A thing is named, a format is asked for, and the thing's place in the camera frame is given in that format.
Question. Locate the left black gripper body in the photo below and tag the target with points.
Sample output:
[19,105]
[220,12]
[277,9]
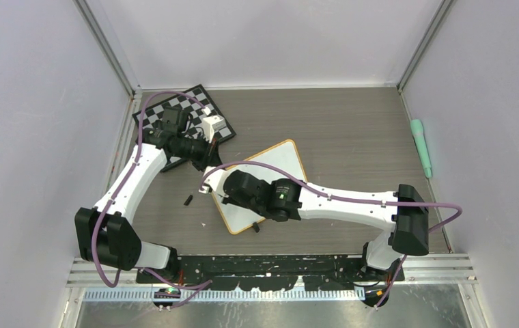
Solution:
[202,152]

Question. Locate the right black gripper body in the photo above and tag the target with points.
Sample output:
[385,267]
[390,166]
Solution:
[258,209]

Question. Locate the black marker cap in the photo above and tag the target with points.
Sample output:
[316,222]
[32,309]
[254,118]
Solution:
[188,200]

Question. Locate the yellow framed whiteboard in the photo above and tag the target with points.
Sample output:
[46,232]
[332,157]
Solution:
[283,155]

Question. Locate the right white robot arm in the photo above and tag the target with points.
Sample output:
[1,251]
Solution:
[400,215]

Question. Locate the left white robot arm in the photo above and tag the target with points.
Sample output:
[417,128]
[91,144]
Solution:
[104,232]

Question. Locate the black whiteboard foot left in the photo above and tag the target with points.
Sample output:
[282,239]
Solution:
[256,227]

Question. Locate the black white checkerboard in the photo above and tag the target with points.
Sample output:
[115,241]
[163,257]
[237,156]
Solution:
[199,98]

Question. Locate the mint green microphone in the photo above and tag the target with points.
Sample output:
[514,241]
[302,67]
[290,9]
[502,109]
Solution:
[417,131]

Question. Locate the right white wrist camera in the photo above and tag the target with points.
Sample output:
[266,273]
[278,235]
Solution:
[213,181]

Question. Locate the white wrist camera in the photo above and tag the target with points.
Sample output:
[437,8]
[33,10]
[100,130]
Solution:
[213,181]
[211,125]

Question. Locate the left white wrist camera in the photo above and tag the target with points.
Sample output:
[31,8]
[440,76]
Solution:
[211,125]

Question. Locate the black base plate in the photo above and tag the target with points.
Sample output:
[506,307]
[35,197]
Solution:
[271,273]

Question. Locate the aluminium frame rail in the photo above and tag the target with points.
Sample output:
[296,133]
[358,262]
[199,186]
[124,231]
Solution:
[443,269]

